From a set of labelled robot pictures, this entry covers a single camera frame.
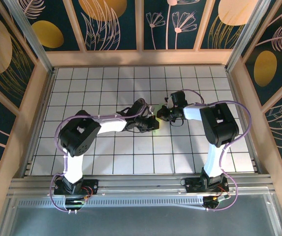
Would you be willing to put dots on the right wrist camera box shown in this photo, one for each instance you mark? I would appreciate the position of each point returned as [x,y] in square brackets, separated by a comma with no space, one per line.
[178,98]

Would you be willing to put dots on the aluminium extrusion rail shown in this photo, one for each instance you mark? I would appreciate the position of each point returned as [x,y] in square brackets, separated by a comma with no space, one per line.
[140,183]

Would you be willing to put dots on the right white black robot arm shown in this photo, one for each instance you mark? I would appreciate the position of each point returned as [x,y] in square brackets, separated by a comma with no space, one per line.
[213,162]

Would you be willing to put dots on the white grid mat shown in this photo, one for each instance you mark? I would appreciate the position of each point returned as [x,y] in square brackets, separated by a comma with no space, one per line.
[135,162]

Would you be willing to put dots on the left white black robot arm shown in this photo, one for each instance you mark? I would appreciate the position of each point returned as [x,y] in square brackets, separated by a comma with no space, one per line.
[73,167]

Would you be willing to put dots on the grey metal panel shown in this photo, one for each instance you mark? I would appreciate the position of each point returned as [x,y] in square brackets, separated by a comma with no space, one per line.
[140,222]

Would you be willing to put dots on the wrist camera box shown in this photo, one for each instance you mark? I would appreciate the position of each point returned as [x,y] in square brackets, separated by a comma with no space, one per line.
[178,98]
[140,107]

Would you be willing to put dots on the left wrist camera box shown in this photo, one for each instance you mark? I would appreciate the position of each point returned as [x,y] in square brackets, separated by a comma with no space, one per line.
[140,107]

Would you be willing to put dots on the aluminium corner post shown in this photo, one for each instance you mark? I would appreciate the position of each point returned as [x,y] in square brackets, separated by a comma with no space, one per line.
[30,37]
[247,37]

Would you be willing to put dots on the small black electronics module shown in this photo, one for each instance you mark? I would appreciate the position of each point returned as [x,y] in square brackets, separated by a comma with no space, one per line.
[74,202]
[212,200]

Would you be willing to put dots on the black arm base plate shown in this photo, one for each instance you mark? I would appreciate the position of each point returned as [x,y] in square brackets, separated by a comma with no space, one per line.
[192,186]
[91,184]

